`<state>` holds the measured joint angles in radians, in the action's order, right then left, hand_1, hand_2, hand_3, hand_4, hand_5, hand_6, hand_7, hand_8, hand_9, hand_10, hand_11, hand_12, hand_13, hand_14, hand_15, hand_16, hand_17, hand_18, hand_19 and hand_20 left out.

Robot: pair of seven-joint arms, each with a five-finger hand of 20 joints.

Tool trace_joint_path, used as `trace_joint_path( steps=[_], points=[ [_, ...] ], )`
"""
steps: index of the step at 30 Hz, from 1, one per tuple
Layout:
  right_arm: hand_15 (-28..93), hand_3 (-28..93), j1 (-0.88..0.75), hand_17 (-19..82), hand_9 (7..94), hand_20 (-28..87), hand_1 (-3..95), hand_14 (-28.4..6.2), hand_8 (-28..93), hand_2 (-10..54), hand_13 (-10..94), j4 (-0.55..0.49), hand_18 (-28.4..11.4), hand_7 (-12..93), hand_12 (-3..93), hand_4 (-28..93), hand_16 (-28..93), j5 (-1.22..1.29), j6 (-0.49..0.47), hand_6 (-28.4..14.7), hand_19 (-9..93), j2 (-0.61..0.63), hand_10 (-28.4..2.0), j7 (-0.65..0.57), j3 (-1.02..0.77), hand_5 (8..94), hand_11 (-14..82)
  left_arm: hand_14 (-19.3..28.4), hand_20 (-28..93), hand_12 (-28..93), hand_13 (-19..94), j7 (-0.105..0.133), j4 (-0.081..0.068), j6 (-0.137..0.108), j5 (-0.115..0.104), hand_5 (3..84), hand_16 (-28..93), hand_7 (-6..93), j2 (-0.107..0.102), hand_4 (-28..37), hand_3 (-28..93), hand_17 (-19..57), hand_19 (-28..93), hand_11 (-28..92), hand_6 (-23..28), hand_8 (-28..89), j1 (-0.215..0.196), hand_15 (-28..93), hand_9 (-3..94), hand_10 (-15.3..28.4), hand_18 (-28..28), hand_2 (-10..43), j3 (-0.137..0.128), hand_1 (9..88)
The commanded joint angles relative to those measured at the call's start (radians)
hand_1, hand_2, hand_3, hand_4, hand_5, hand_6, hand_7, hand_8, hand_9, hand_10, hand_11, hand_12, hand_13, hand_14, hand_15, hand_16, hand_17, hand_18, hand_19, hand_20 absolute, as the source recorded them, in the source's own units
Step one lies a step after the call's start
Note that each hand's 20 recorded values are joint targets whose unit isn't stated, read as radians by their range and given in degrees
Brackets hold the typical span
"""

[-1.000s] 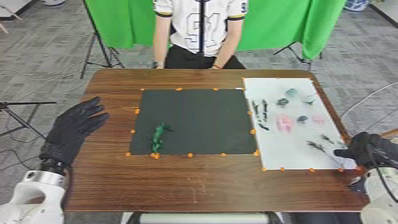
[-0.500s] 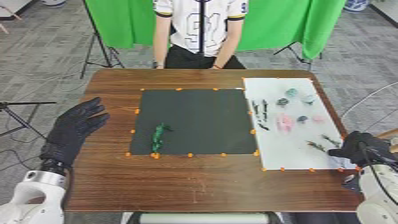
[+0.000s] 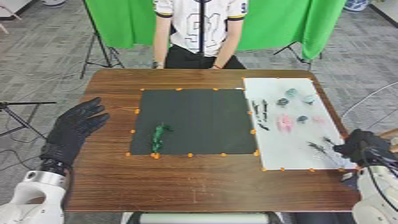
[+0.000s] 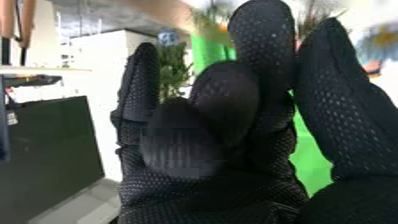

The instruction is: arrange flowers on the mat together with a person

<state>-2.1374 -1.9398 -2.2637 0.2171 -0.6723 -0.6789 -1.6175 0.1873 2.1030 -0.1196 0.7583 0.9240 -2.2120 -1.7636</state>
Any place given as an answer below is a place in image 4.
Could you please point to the white cabinet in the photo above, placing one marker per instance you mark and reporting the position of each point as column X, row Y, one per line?
column 104, row 53

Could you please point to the green potted plant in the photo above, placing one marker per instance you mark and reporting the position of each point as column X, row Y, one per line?
column 173, row 73

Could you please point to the black flat screen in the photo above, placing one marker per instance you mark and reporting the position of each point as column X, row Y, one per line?
column 47, row 150

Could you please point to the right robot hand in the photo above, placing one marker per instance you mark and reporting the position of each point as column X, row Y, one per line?
column 249, row 186

